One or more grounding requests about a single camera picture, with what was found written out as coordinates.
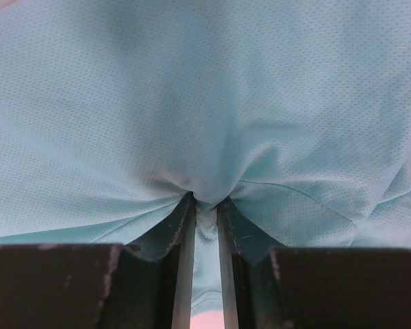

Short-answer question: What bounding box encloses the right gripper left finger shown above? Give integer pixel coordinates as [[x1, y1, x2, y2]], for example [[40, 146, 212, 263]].
[[0, 193, 195, 328]]

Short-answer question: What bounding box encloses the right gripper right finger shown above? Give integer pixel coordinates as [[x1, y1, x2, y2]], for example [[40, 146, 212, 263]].
[[217, 199, 411, 328]]

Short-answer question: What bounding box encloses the teal t-shirt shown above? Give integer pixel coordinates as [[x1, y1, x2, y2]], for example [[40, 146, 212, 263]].
[[0, 1, 411, 314]]

